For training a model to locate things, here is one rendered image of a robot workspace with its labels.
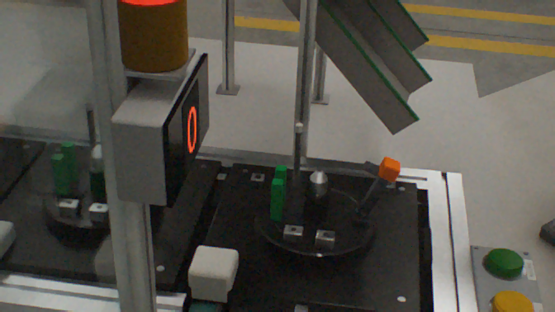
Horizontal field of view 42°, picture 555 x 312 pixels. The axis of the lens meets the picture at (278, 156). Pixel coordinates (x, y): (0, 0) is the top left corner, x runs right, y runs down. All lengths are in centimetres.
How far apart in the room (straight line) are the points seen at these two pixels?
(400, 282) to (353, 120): 55
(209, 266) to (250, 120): 55
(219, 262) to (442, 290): 24
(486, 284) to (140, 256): 38
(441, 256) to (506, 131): 52
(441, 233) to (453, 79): 64
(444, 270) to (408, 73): 37
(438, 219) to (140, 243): 41
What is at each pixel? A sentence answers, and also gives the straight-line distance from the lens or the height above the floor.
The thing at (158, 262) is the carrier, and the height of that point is 97.
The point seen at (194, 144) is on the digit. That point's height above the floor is 119.
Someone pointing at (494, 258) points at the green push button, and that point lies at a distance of 84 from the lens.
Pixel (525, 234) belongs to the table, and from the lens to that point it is 108.
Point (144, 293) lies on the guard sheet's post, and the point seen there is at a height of 104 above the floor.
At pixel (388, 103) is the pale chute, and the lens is 97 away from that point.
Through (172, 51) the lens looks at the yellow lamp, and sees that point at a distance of 52.
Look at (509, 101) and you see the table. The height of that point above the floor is 86.
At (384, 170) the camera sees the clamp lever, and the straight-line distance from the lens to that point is 77.
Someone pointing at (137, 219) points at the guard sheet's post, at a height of 112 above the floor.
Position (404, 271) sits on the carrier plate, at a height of 97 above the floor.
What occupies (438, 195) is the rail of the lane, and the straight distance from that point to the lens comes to 94.
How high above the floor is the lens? 149
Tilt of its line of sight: 33 degrees down
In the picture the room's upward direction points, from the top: 3 degrees clockwise
